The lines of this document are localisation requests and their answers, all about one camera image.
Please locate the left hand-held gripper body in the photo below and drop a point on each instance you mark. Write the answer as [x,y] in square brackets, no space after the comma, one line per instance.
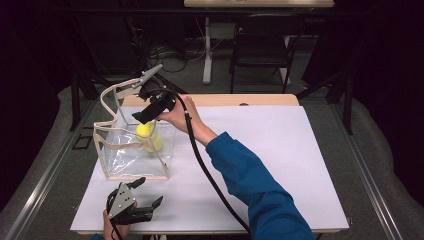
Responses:
[122,200]

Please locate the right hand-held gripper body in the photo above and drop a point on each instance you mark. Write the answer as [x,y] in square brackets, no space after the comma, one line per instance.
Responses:
[160,103]

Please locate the black folding chair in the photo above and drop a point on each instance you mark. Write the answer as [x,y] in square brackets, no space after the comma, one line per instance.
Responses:
[260,50]

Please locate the black metal stand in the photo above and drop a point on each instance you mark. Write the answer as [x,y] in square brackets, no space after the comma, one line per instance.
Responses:
[74,106]
[348,110]

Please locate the white table sheet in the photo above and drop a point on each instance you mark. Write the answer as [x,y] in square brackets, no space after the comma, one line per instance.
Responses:
[283,140]

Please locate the metal floor rail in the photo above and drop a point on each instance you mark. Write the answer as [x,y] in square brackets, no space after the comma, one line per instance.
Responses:
[41,186]
[371,186]

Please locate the white-legged desk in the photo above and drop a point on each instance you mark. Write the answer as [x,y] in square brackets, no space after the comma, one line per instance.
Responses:
[258,3]

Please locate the person's right hand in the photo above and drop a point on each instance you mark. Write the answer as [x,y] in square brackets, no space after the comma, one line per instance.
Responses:
[181,116]

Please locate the transparent bag with beige trim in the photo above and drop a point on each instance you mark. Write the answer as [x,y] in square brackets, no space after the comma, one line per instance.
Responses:
[126,160]

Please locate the person's left hand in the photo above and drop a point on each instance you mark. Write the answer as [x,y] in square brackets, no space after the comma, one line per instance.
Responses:
[110,230]

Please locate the yellow tennis ball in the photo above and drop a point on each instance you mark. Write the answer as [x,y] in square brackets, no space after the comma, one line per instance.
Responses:
[145,131]
[157,145]

